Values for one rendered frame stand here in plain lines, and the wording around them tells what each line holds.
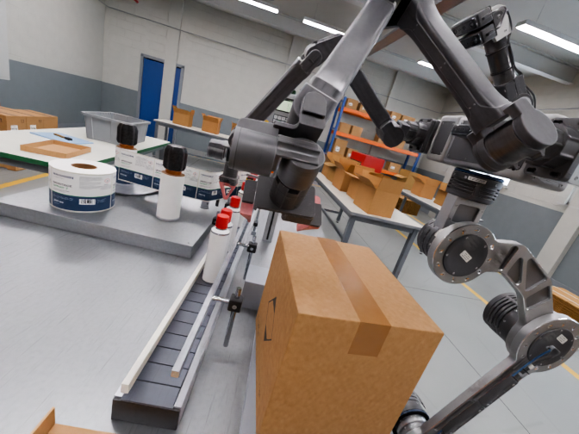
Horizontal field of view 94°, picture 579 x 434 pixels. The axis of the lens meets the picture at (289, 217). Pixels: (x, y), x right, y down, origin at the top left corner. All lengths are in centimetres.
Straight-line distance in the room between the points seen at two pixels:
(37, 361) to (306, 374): 51
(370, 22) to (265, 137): 34
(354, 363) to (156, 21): 920
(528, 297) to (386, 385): 79
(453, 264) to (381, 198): 182
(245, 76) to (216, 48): 98
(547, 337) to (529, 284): 21
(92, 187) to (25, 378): 67
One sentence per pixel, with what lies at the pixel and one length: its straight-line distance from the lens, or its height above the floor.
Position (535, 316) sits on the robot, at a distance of 129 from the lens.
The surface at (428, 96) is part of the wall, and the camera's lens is 1013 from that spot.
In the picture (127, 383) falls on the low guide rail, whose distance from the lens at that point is 56.
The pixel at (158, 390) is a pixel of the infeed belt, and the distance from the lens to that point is 60.
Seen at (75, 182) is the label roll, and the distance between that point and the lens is 119.
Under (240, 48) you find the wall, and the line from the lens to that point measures 885.
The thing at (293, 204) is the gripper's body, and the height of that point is 124.
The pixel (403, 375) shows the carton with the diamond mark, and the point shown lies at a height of 103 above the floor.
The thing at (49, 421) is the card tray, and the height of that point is 85.
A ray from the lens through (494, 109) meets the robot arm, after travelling 66.
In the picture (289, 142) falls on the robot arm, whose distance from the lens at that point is 37.
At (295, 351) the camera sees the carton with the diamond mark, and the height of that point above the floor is 105.
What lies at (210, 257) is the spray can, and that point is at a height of 96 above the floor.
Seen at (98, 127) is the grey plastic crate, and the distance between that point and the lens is 304.
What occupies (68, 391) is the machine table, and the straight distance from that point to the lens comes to 68.
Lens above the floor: 135
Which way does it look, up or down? 18 degrees down
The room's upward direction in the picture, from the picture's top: 16 degrees clockwise
